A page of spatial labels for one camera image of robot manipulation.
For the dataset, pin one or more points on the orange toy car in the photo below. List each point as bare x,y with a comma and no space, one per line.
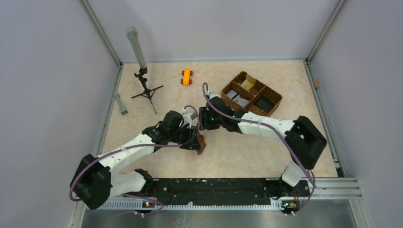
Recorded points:
186,77

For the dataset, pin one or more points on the black card in basket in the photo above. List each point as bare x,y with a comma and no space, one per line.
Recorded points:
264,103

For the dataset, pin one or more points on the black tripod with grey tube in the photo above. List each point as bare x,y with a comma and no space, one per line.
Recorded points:
132,35

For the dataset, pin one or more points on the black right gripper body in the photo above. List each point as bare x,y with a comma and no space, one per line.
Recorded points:
221,120

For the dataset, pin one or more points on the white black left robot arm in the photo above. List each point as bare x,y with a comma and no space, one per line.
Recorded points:
98,178

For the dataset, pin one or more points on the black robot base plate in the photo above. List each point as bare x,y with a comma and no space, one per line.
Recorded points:
220,191

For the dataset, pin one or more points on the grey metal bracket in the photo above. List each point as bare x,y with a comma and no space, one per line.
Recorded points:
122,108

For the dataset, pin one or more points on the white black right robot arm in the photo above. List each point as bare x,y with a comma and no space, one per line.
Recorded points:
303,140

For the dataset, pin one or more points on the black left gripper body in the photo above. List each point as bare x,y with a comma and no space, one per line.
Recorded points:
180,135

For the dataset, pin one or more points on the woven wicker divided basket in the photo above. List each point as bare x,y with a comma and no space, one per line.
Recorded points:
257,90

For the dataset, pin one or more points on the brown leather card holder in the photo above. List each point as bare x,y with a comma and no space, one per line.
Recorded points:
202,143

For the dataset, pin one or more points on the small wooden block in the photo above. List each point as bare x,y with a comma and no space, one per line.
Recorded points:
316,84

